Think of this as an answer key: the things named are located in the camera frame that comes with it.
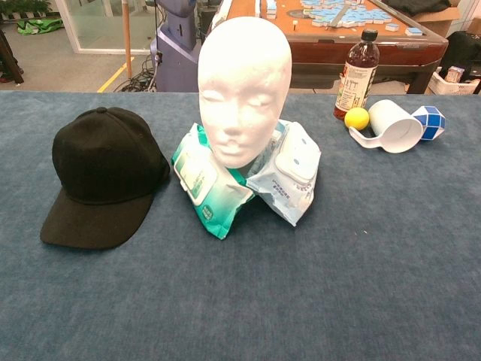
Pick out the green wet wipes pack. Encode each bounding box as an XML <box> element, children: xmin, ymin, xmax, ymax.
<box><xmin>171</xmin><ymin>123</ymin><xmax>256</xmax><ymax>241</ymax></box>

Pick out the white foam mannequin head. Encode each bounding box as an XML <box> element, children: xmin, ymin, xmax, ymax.
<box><xmin>198</xmin><ymin>16</ymin><xmax>293</xmax><ymax>170</ymax></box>

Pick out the blue tablecloth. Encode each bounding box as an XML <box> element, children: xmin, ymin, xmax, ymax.
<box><xmin>0</xmin><ymin>89</ymin><xmax>481</xmax><ymax>361</ymax></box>

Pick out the light blue wet wipes pack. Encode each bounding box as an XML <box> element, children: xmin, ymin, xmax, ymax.
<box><xmin>246</xmin><ymin>119</ymin><xmax>322</xmax><ymax>227</ymax></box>

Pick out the black cloth on mahjong table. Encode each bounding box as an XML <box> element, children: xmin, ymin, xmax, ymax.
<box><xmin>383</xmin><ymin>0</ymin><xmax>452</xmax><ymax>16</ymax></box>

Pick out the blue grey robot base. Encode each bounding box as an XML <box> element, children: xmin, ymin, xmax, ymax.
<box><xmin>150</xmin><ymin>0</ymin><xmax>204</xmax><ymax>93</ymax></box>

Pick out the wooden pole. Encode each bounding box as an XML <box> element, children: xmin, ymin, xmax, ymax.
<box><xmin>123</xmin><ymin>0</ymin><xmax>133</xmax><ymax>79</ymax></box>

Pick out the cardboard box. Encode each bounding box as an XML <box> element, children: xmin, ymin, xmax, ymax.
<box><xmin>413</xmin><ymin>5</ymin><xmax>461</xmax><ymax>38</ymax></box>

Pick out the brown mahjong table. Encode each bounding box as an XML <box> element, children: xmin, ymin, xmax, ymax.
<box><xmin>212</xmin><ymin>0</ymin><xmax>449</xmax><ymax>95</ymax></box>

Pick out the floor cable bundle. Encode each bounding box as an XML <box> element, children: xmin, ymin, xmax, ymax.
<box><xmin>114</xmin><ymin>56</ymin><xmax>157</xmax><ymax>93</ymax></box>

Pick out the blue white snake cube toy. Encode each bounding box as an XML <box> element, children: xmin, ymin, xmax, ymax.
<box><xmin>410</xmin><ymin>105</ymin><xmax>446</xmax><ymax>141</ymax></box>

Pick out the black baseball cap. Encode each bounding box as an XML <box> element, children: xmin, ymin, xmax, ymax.
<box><xmin>40</xmin><ymin>106</ymin><xmax>171</xmax><ymax>251</ymax></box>

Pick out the dark drink bottle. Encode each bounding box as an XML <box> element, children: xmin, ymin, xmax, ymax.
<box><xmin>333</xmin><ymin>29</ymin><xmax>380</xmax><ymax>122</ymax></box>

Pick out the green bag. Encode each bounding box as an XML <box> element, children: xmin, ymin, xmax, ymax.
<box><xmin>17</xmin><ymin>17</ymin><xmax>64</xmax><ymax>36</ymax></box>

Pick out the black bag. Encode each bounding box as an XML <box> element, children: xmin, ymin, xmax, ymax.
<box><xmin>439</xmin><ymin>30</ymin><xmax>481</xmax><ymax>82</ymax></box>

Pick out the white plastic basket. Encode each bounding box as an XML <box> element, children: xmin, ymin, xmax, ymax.
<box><xmin>428</xmin><ymin>71</ymin><xmax>481</xmax><ymax>95</ymax></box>

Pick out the yellow ball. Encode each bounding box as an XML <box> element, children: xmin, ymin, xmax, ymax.
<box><xmin>343</xmin><ymin>107</ymin><xmax>371</xmax><ymax>132</ymax></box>

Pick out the white plastic mug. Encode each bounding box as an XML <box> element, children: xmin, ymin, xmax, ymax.
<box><xmin>348</xmin><ymin>99</ymin><xmax>424</xmax><ymax>154</ymax></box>

